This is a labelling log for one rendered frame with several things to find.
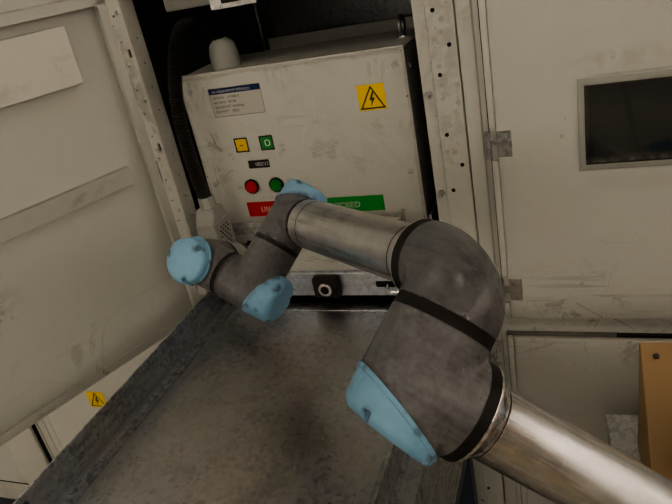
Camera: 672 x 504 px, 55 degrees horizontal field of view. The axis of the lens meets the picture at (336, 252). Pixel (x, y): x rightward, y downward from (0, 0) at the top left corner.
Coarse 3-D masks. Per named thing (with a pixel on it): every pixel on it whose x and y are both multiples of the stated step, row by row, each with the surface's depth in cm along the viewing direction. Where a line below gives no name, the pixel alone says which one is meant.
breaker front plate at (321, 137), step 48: (192, 96) 137; (288, 96) 130; (336, 96) 127; (288, 144) 135; (336, 144) 132; (384, 144) 128; (240, 192) 144; (336, 192) 137; (384, 192) 133; (240, 240) 151
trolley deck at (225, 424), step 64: (256, 320) 149; (320, 320) 143; (192, 384) 130; (256, 384) 126; (320, 384) 122; (128, 448) 116; (192, 448) 113; (256, 448) 110; (320, 448) 107; (384, 448) 104
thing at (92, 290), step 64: (0, 64) 115; (64, 64) 124; (0, 128) 119; (64, 128) 128; (128, 128) 139; (0, 192) 121; (64, 192) 129; (128, 192) 141; (0, 256) 122; (64, 256) 132; (128, 256) 144; (0, 320) 124; (64, 320) 134; (128, 320) 146; (0, 384) 126; (64, 384) 136
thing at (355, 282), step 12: (288, 276) 150; (300, 276) 149; (312, 276) 148; (348, 276) 144; (360, 276) 143; (372, 276) 142; (300, 288) 150; (312, 288) 149; (348, 288) 146; (360, 288) 145; (372, 288) 144; (384, 288) 143; (396, 288) 142
